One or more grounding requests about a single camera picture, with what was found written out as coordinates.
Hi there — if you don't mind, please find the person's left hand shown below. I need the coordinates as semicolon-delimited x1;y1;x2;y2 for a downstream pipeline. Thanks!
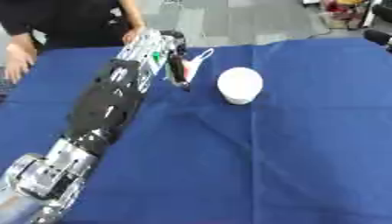
121;26;147;46

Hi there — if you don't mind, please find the person's right hand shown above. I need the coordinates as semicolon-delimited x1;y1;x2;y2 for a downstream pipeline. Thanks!
3;32;39;86

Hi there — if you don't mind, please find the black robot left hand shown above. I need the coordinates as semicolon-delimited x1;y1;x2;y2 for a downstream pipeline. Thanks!
160;30;193;92

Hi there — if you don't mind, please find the white and red small object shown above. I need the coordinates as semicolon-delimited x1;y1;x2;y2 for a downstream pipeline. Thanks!
182;47;216;84

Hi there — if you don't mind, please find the person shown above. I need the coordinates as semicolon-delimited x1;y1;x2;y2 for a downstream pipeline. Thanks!
0;0;147;86

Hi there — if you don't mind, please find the white round bowl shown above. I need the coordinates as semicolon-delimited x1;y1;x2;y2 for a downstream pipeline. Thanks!
215;66;265;106

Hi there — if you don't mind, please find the red and yellow bag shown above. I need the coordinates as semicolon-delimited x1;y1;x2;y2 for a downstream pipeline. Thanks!
319;0;371;30

